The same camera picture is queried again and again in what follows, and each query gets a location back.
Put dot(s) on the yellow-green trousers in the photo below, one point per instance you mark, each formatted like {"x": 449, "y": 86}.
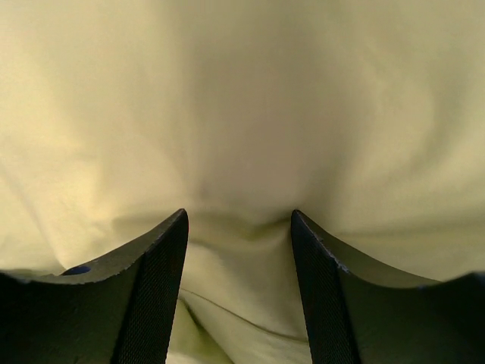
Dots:
{"x": 368, "y": 116}

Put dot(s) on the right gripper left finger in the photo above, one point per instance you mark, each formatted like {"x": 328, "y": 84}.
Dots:
{"x": 117, "y": 308}

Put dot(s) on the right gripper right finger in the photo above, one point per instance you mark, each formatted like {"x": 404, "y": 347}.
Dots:
{"x": 360, "y": 310}

